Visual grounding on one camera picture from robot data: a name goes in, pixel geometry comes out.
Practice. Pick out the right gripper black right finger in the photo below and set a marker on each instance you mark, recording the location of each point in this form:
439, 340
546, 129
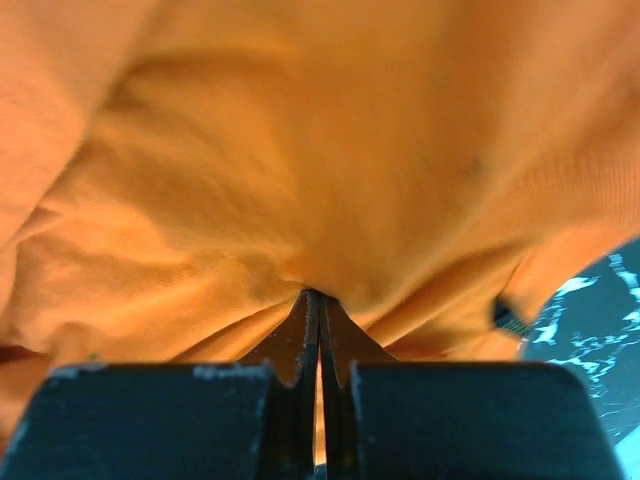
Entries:
388, 419

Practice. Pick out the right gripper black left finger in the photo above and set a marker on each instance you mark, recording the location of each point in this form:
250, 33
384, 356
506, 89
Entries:
250, 419

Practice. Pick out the orange t shirt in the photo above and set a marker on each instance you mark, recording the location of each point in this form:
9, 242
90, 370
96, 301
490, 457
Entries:
174, 173

